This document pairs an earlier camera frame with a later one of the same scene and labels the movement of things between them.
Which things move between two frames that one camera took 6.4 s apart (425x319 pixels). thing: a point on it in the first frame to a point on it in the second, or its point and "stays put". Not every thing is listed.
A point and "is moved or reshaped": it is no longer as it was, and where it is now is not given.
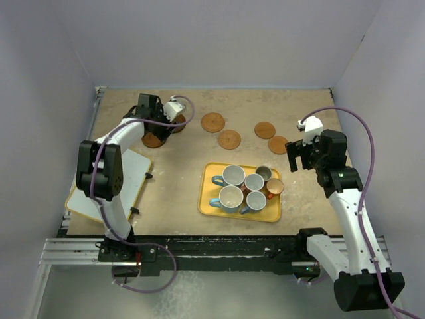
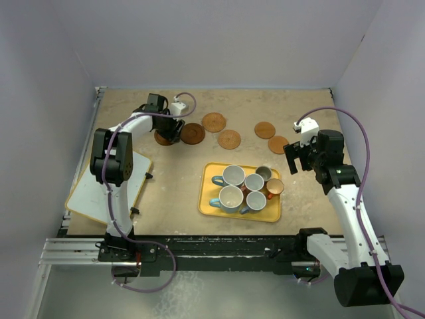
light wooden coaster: (277, 144) stays put
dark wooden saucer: (151, 141) is moved or reshaped
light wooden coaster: (265, 130) stays put
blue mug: (232, 175) stays put
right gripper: (297, 149) stays put
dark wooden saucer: (180, 118) is moved or reshaped
